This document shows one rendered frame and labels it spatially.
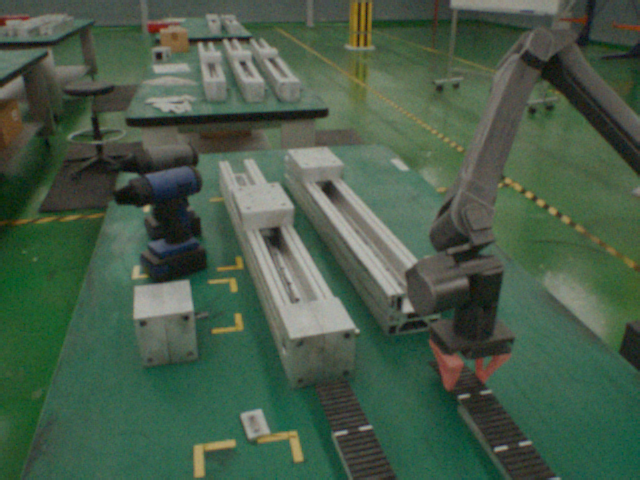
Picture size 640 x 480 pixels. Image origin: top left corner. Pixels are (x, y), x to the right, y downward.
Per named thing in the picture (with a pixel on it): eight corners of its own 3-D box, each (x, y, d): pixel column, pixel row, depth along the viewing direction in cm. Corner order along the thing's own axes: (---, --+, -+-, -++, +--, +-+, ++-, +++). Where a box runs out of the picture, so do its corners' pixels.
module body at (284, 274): (336, 345, 96) (337, 302, 93) (279, 354, 94) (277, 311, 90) (254, 187, 165) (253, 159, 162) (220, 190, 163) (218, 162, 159)
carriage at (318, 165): (343, 189, 148) (343, 163, 145) (302, 193, 145) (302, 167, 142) (325, 170, 161) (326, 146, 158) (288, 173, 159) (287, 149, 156)
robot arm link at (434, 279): (482, 200, 75) (449, 227, 82) (408, 214, 70) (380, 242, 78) (519, 284, 71) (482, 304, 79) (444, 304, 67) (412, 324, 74)
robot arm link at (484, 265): (515, 261, 73) (485, 243, 77) (472, 272, 70) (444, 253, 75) (507, 307, 76) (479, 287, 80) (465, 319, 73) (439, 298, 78)
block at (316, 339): (368, 375, 89) (371, 325, 85) (291, 389, 86) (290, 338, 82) (350, 342, 97) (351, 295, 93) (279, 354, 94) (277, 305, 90)
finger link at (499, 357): (438, 373, 86) (445, 322, 82) (480, 365, 88) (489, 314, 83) (460, 403, 80) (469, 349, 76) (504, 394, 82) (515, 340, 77)
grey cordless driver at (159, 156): (207, 234, 136) (199, 145, 126) (124, 253, 127) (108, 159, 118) (197, 223, 142) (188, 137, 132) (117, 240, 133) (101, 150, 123)
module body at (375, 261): (438, 328, 101) (443, 286, 97) (386, 336, 98) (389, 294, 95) (317, 181, 170) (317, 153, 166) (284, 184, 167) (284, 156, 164)
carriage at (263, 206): (294, 236, 121) (294, 207, 118) (243, 242, 119) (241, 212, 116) (279, 209, 135) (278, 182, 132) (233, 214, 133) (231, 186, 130)
